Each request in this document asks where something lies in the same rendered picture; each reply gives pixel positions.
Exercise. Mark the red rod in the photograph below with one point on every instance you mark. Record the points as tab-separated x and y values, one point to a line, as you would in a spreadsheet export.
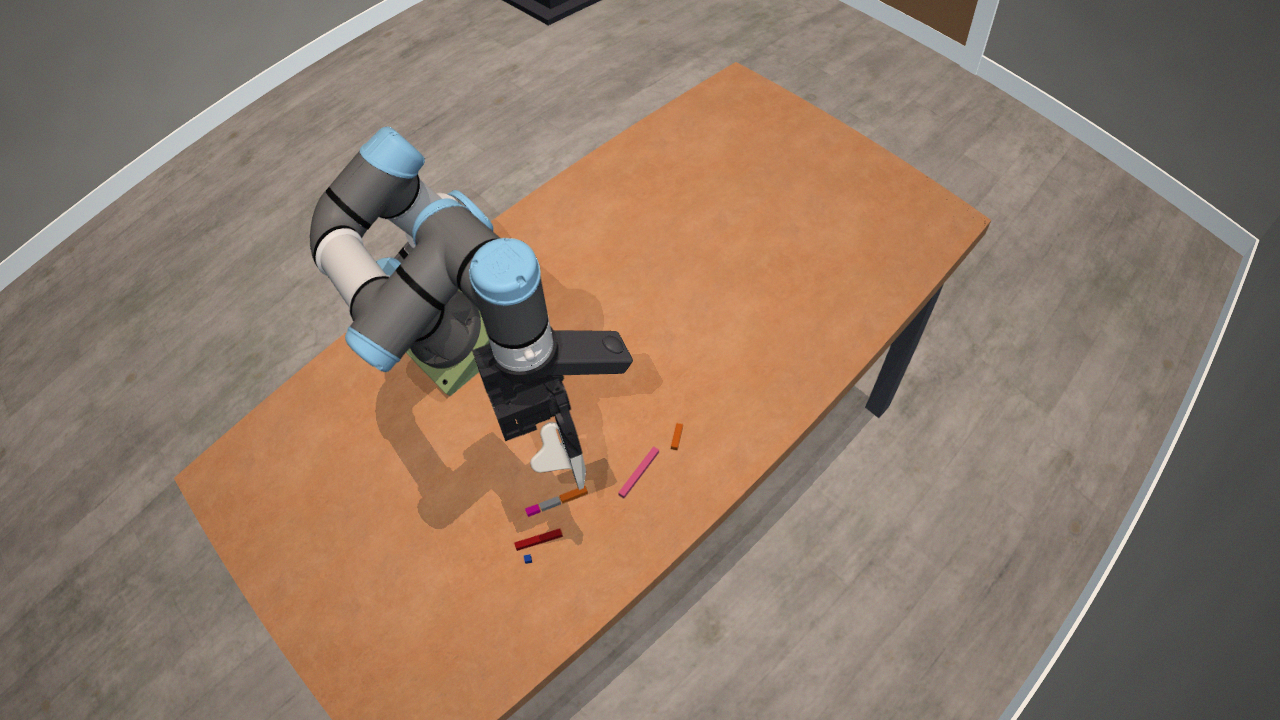
542	538

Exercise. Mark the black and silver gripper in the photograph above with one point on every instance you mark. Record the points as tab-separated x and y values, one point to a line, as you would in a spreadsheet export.
528	403

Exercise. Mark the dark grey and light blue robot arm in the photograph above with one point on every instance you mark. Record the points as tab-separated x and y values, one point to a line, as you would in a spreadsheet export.
389	316

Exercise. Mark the pink rod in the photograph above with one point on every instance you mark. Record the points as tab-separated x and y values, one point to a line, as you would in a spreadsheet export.
638	472

